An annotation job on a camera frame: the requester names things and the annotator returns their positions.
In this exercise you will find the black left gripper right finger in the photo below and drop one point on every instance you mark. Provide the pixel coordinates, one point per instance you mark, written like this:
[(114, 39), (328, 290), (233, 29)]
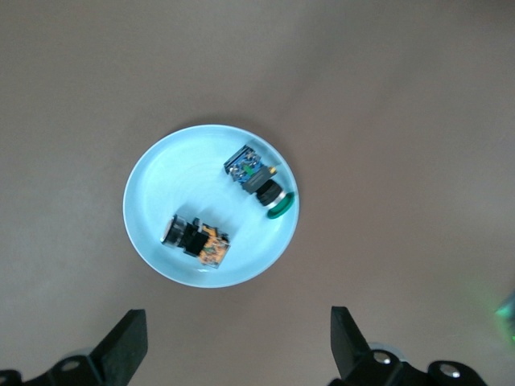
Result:
[(350, 346)]

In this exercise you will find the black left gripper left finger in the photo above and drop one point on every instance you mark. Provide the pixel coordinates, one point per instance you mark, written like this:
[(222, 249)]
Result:
[(120, 346)]

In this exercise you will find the orange push-button switch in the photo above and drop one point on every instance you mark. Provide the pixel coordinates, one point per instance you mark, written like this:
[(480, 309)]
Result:
[(211, 247)]

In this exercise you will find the light blue round plate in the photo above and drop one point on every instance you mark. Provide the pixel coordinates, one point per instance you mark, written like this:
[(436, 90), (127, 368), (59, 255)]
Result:
[(181, 177)]

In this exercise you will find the green push-button switch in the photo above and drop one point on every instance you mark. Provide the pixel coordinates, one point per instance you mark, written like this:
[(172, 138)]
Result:
[(255, 177)]

